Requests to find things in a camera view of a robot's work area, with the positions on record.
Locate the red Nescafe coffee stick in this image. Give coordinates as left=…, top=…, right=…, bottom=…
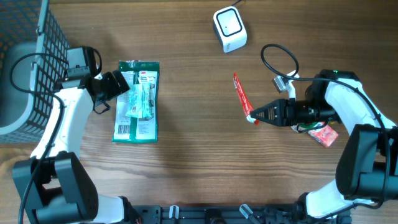
left=233, top=72, right=259, bottom=125

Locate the teal snack bar wrapper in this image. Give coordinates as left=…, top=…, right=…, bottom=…
left=126, top=83, right=153, bottom=119

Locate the red white juice carton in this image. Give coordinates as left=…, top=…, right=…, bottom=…
left=308, top=125, right=338, bottom=147

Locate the green 3M sponge package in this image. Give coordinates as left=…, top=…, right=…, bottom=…
left=112, top=60, right=160, bottom=144

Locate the green lid round container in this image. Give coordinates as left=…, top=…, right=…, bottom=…
left=291, top=122, right=326, bottom=133

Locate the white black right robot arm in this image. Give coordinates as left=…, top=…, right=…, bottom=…
left=249, top=70, right=397, bottom=223

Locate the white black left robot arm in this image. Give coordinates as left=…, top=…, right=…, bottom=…
left=12, top=70, right=135, bottom=223

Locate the white barcode scanner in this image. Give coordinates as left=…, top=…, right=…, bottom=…
left=213, top=6, right=248, bottom=53

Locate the grey plastic mesh basket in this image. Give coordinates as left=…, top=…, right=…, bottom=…
left=1, top=0, right=70, bottom=144

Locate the black right camera cable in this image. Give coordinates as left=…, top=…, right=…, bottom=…
left=260, top=43, right=392, bottom=210

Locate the black camera cable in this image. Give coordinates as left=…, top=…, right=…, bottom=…
left=260, top=43, right=392, bottom=210
left=9, top=52, right=70, bottom=224

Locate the black left camera cable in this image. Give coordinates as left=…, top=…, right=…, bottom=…
left=9, top=52, right=70, bottom=224

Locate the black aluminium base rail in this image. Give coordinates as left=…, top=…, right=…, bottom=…
left=124, top=204, right=353, bottom=224

